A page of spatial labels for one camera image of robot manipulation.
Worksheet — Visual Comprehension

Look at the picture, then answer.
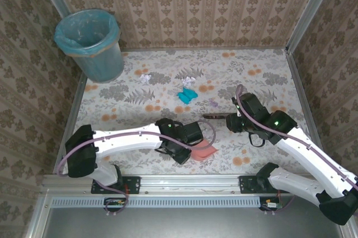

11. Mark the waste bin with blue liner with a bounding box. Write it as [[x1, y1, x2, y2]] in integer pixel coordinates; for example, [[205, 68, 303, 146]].
[[54, 8, 126, 83]]

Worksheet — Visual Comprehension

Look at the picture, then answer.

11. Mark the grey slotted cable duct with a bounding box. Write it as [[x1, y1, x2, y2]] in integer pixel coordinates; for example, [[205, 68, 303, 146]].
[[51, 196, 262, 208]]

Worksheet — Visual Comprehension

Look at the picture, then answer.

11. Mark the teal paper scrap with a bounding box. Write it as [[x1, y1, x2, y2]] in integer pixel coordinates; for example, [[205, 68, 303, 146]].
[[178, 87, 198, 104]]

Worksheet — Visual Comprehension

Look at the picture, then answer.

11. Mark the dark brown hand brush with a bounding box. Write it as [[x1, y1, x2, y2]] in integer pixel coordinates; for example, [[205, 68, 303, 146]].
[[202, 113, 228, 120]]

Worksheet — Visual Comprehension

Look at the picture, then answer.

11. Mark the grey metal sheet panel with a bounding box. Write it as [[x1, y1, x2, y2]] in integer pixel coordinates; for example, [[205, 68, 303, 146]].
[[26, 207, 358, 238]]

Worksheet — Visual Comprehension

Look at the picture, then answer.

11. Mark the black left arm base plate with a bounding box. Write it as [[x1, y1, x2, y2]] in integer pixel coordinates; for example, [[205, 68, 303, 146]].
[[91, 175, 140, 195]]

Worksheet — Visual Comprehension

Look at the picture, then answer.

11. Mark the floral patterned table cover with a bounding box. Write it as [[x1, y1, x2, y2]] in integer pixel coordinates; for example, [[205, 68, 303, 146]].
[[63, 49, 325, 176]]

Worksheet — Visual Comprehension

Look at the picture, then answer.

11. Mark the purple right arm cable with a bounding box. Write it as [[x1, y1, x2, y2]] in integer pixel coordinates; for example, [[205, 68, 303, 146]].
[[235, 83, 358, 216]]

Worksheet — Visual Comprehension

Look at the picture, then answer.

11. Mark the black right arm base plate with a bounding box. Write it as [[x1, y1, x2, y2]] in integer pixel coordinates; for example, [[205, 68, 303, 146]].
[[239, 175, 280, 195]]

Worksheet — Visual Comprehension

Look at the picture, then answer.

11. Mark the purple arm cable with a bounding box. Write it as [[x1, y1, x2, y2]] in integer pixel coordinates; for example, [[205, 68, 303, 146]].
[[57, 120, 216, 218], [235, 83, 358, 216]]

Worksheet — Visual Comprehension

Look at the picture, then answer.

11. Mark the pink plastic dustpan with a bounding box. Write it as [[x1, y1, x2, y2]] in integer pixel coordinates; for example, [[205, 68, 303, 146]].
[[191, 139, 219, 162]]

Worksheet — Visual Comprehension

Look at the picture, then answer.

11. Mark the small controller circuit board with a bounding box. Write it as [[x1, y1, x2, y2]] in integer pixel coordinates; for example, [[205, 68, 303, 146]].
[[103, 197, 127, 213], [259, 196, 284, 211]]

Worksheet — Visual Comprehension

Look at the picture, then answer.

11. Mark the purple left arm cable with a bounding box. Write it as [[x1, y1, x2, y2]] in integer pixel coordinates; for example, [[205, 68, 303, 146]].
[[57, 120, 216, 218]]

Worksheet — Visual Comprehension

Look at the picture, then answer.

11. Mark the aluminium front beam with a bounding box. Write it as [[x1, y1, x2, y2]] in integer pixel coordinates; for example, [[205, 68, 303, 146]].
[[41, 172, 344, 195]]

